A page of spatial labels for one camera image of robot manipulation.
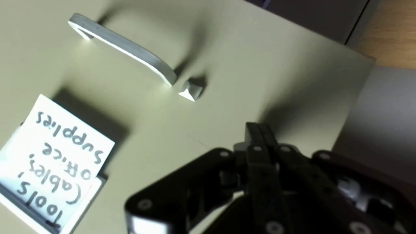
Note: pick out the beige file cabinet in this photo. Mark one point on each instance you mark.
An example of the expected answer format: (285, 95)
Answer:
(227, 48)

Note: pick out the beige drawer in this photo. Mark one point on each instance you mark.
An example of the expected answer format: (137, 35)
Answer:
(247, 71)

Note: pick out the handwritten white paper label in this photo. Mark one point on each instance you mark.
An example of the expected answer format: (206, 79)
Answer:
(65, 143)

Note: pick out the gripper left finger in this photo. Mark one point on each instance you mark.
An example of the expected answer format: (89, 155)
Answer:
(182, 191)

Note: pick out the silver label holder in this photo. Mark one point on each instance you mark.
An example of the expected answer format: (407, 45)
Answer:
(19, 208)

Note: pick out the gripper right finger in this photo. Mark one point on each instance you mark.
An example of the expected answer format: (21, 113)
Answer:
(325, 182)

